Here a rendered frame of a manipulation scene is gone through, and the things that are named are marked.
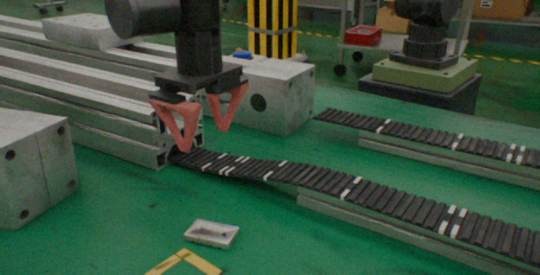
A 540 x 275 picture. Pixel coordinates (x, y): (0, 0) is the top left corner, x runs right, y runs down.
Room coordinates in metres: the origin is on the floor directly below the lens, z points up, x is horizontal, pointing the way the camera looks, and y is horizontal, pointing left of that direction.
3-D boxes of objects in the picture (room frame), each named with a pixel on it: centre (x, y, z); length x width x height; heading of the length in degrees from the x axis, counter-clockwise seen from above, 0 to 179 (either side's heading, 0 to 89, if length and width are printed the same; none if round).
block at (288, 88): (0.72, -0.02, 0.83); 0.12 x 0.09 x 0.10; 148
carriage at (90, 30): (0.95, 0.36, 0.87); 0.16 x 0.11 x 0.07; 58
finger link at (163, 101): (0.53, 0.10, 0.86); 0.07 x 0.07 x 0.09; 58
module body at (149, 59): (0.95, 0.36, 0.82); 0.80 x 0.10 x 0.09; 58
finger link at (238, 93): (0.57, 0.08, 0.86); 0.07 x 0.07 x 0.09; 58
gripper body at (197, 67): (0.55, 0.09, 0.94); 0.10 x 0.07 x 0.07; 148
